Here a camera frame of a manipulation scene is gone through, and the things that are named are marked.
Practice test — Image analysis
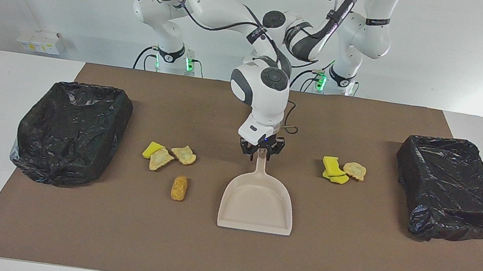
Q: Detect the beige plastic dustpan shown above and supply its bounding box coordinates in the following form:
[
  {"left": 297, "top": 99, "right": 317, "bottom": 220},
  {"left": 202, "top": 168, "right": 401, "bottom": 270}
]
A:
[{"left": 216, "top": 145, "right": 302, "bottom": 237}]

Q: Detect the pale yellow foam chunk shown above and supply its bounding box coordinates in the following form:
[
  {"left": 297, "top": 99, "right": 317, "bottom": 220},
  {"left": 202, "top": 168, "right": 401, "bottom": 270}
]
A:
[{"left": 169, "top": 144, "right": 198, "bottom": 167}]

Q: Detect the thin yellow sponge piece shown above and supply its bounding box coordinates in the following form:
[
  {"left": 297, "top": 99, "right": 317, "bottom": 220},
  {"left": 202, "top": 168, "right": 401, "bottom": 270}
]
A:
[{"left": 322, "top": 169, "right": 351, "bottom": 186}]

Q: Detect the brown oval sponge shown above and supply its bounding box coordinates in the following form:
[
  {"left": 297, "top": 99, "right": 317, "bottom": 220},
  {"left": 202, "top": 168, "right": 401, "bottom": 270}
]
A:
[{"left": 170, "top": 174, "right": 189, "bottom": 202}]

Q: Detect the rounded beige foam chunk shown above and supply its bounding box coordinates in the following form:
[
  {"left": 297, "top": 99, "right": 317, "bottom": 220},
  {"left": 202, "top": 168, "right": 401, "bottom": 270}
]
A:
[{"left": 342, "top": 161, "right": 368, "bottom": 182}]

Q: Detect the blocky beige foam chunk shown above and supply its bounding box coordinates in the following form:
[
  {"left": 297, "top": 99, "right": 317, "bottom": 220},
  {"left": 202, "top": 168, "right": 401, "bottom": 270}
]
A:
[{"left": 148, "top": 146, "right": 176, "bottom": 173}]

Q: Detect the small yellow sponge wedge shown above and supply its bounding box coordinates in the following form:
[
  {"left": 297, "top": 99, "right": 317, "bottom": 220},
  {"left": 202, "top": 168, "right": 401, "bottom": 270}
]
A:
[{"left": 142, "top": 140, "right": 166, "bottom": 162}]

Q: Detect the bin with black bag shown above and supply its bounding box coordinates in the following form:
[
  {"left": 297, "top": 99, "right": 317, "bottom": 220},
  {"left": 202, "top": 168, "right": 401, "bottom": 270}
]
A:
[
  {"left": 386, "top": 131, "right": 483, "bottom": 249},
  {"left": 7, "top": 74, "right": 136, "bottom": 195}
]

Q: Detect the brown table mat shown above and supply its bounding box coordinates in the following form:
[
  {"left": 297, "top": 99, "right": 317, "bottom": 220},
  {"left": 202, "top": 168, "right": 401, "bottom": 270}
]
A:
[{"left": 0, "top": 51, "right": 483, "bottom": 271}]

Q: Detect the large white box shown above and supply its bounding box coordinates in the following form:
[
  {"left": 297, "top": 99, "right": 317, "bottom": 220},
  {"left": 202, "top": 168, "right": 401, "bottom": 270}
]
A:
[{"left": 29, "top": 29, "right": 68, "bottom": 57}]

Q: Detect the small white box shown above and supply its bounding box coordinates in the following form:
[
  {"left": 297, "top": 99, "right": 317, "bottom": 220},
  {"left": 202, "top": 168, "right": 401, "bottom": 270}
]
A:
[{"left": 16, "top": 34, "right": 33, "bottom": 52}]

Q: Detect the black left base cable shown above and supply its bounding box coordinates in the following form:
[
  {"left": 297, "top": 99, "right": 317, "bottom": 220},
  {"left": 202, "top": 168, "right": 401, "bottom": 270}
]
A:
[{"left": 289, "top": 65, "right": 325, "bottom": 94}]

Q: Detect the black base cable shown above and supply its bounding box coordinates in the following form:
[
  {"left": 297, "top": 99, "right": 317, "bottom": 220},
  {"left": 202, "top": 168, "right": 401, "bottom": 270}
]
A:
[
  {"left": 289, "top": 65, "right": 325, "bottom": 94},
  {"left": 133, "top": 44, "right": 160, "bottom": 72}
]

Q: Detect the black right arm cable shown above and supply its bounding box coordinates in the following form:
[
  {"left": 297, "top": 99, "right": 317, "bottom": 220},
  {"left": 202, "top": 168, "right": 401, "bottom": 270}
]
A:
[{"left": 136, "top": 0, "right": 316, "bottom": 136}]

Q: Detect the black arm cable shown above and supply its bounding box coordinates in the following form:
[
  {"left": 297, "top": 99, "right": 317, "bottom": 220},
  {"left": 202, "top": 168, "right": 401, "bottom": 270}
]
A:
[
  {"left": 279, "top": 0, "right": 359, "bottom": 75},
  {"left": 136, "top": 0, "right": 316, "bottom": 136}
]

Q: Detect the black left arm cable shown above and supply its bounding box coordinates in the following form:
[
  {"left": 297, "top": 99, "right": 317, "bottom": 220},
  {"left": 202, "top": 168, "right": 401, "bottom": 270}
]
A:
[{"left": 279, "top": 0, "right": 359, "bottom": 75}]

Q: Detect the black right base cable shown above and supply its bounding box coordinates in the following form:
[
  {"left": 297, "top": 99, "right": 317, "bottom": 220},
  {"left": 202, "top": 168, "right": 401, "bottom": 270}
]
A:
[{"left": 133, "top": 44, "right": 160, "bottom": 72}]

